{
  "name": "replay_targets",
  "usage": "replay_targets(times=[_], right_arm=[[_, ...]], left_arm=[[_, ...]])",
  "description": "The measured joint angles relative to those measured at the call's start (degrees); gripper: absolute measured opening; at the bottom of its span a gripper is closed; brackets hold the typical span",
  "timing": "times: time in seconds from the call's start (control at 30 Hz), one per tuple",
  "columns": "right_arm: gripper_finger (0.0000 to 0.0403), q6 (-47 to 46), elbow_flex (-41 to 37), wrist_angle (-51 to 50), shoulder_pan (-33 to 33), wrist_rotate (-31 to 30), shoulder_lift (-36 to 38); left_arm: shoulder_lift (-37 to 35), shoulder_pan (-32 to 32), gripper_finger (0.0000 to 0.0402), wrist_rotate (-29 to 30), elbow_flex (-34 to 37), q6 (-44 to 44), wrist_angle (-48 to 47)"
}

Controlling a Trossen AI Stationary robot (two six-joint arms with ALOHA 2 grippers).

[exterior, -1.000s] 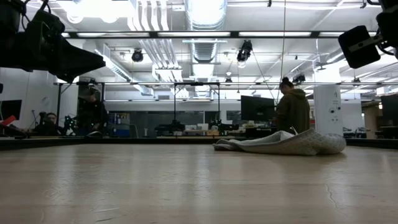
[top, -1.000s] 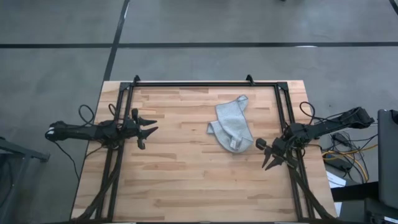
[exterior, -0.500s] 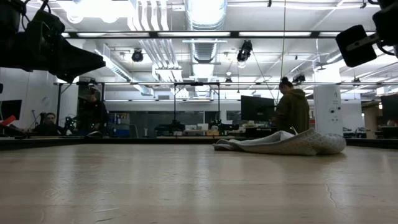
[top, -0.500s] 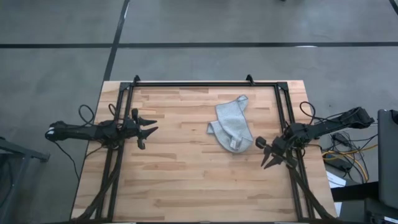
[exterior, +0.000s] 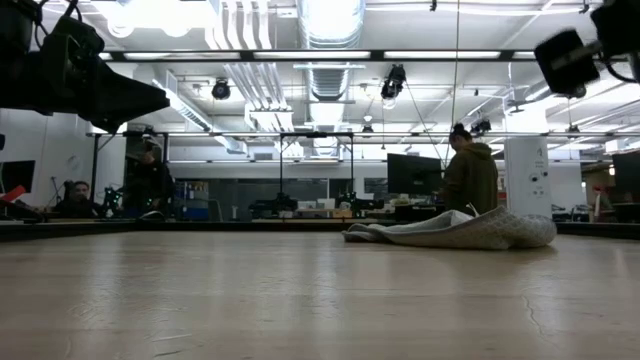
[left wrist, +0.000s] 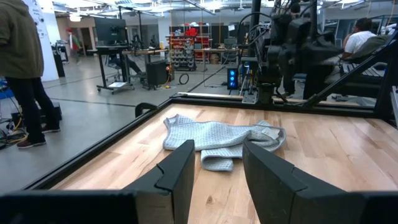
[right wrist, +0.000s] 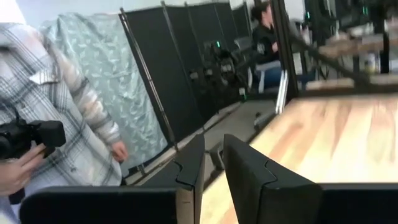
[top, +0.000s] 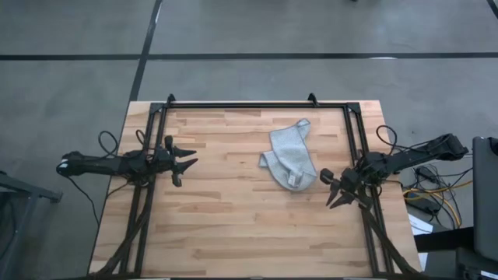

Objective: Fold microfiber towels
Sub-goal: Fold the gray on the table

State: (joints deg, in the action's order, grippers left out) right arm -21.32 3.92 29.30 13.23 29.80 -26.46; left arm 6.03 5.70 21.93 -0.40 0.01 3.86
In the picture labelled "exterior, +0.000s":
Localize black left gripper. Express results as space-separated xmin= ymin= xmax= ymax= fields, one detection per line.
xmin=0 ymin=49 xmax=170 ymax=134

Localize grey microfiber towel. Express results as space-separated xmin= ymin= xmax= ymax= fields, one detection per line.
xmin=342 ymin=203 xmax=558 ymax=251

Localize person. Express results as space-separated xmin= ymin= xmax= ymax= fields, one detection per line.
xmin=52 ymin=180 xmax=104 ymax=220
xmin=439 ymin=123 xmax=500 ymax=217
xmin=122 ymin=149 xmax=176 ymax=220

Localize black computer monitor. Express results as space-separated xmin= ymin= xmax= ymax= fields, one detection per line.
xmin=0 ymin=159 xmax=36 ymax=195
xmin=612 ymin=149 xmax=640 ymax=204
xmin=387 ymin=153 xmax=445 ymax=197

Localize blue storage bins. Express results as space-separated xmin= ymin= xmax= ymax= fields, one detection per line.
xmin=174 ymin=180 xmax=210 ymax=221

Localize red flat object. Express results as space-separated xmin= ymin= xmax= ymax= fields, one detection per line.
xmin=0 ymin=184 xmax=27 ymax=204

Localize white square pillar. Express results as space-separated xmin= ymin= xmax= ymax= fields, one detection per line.
xmin=503 ymin=137 xmax=553 ymax=220

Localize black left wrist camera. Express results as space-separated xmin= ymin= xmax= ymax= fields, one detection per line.
xmin=41 ymin=14 xmax=106 ymax=69

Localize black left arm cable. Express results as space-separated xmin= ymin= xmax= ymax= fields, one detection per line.
xmin=30 ymin=0 xmax=81 ymax=37

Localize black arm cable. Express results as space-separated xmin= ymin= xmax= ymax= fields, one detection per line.
xmin=599 ymin=52 xmax=640 ymax=85
xmin=30 ymin=0 xmax=81 ymax=37

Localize black metal table frame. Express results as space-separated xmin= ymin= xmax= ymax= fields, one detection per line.
xmin=0 ymin=218 xmax=640 ymax=242

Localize black overhead frame beam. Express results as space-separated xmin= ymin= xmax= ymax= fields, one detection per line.
xmin=97 ymin=48 xmax=640 ymax=63

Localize thin hanging cable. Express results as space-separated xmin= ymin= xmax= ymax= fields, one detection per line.
xmin=443 ymin=0 xmax=461 ymax=166

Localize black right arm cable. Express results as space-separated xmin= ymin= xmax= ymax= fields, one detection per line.
xmin=599 ymin=52 xmax=640 ymax=85

